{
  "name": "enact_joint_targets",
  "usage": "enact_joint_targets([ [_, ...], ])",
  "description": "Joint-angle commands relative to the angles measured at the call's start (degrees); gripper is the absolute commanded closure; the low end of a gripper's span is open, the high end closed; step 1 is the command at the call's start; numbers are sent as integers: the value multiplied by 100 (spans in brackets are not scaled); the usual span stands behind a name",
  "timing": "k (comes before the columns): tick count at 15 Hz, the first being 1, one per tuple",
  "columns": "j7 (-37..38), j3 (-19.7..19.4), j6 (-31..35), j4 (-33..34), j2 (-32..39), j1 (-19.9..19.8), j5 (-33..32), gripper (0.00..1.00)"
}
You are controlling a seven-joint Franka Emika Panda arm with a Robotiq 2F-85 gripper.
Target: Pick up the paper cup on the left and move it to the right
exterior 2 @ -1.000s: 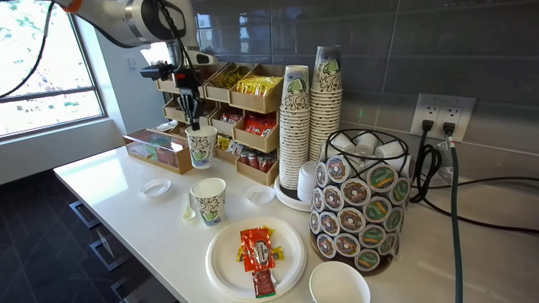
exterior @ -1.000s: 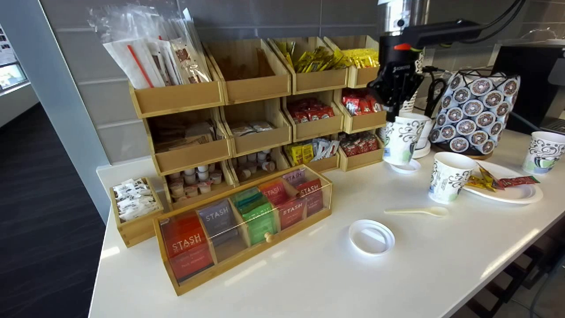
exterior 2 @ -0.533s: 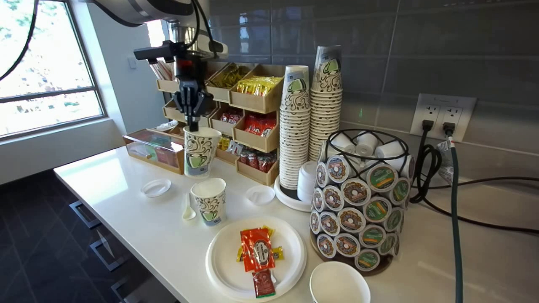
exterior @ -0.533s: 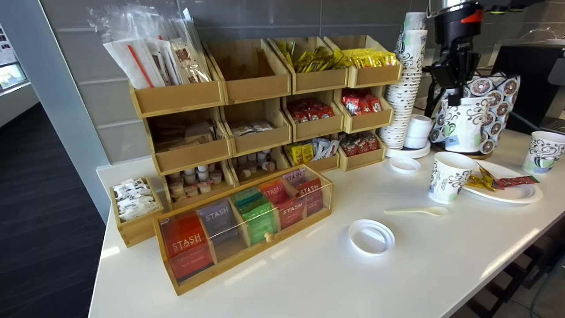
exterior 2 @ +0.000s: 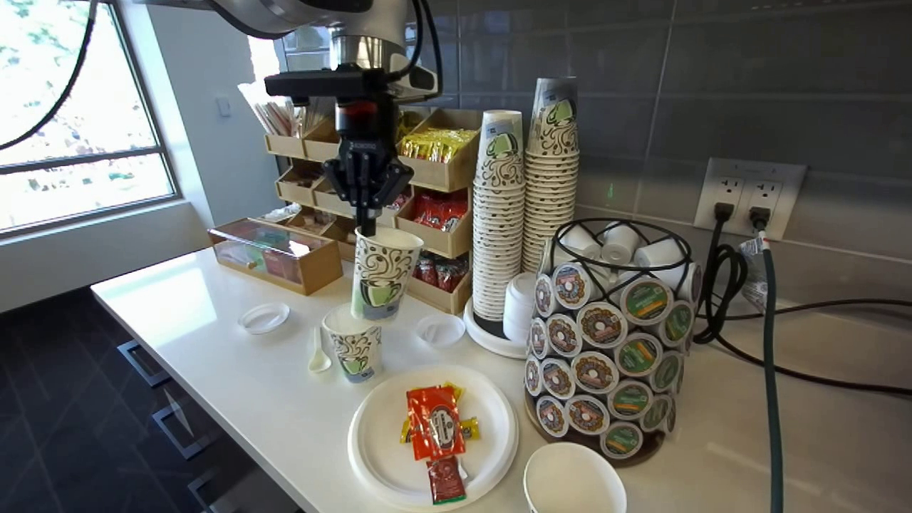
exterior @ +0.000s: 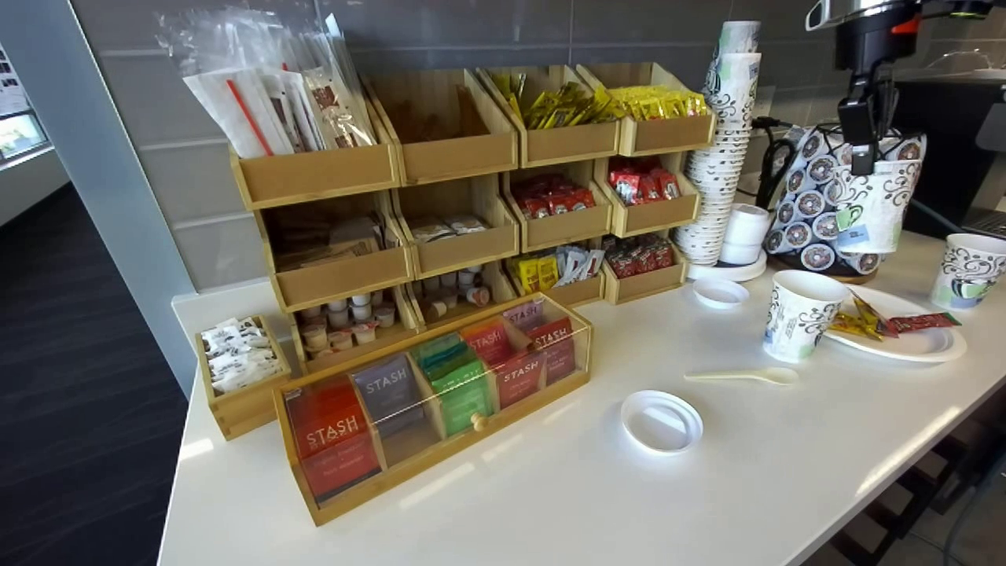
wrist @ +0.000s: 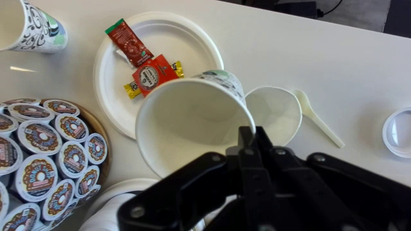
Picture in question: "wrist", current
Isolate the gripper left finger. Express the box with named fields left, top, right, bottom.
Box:
left=117, top=126, right=280, bottom=231

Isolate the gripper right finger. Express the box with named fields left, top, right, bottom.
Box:
left=256, top=126, right=411, bottom=231

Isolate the patterned paper cup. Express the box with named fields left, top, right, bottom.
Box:
left=135, top=70, right=256, bottom=179
left=0, top=0, right=68, bottom=54

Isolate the white plastic lid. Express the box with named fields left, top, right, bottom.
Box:
left=382, top=107, right=411, bottom=158

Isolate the white plastic spoon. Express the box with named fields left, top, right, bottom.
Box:
left=294, top=90, right=345, bottom=149

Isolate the stack of white lids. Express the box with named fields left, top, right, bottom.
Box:
left=78, top=178, right=206, bottom=231

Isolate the white paper bowl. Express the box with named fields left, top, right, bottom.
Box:
left=245, top=86, right=303, bottom=147

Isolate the wooden bowl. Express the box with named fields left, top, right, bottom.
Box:
left=39, top=98, right=111, bottom=180

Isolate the yellow packet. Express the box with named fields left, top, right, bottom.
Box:
left=124, top=61, right=185, bottom=99

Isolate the red square packet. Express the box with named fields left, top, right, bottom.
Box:
left=132, top=54, right=179, bottom=98

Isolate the small white packet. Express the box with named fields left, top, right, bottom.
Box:
left=115, top=47, right=135, bottom=68

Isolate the heap of coffee pods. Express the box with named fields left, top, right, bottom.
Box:
left=0, top=98, right=108, bottom=231

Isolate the white paper plate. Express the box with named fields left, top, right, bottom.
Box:
left=93, top=12, right=224, bottom=140

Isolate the red sauce packet green end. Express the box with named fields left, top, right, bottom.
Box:
left=105, top=19, right=154, bottom=68

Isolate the black power brick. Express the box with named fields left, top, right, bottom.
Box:
left=273, top=1, right=319, bottom=19

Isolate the black cable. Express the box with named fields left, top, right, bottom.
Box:
left=316, top=0, right=343, bottom=18

